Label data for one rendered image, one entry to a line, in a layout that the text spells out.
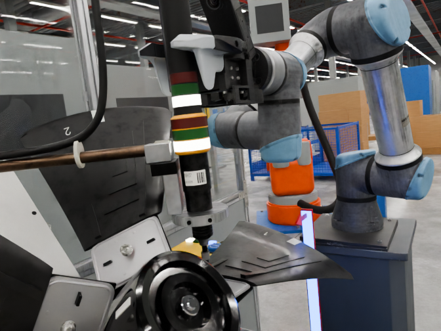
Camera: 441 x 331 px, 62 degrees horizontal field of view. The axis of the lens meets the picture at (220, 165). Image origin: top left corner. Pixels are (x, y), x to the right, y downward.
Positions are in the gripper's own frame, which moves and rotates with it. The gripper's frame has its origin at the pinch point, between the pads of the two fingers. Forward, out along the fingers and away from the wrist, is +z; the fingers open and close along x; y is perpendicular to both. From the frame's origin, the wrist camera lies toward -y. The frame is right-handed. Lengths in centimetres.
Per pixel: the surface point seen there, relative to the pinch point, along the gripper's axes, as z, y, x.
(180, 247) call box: -37, 41, 35
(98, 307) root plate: 11.7, 25.4, 1.8
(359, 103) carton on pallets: -784, 9, 160
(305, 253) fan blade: -23.5, 32.5, -5.1
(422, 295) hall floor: -243, 146, 0
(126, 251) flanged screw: 5.1, 22.5, 4.4
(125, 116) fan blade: -8.4, 7.0, 16.7
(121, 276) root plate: 5.9, 25.3, 5.1
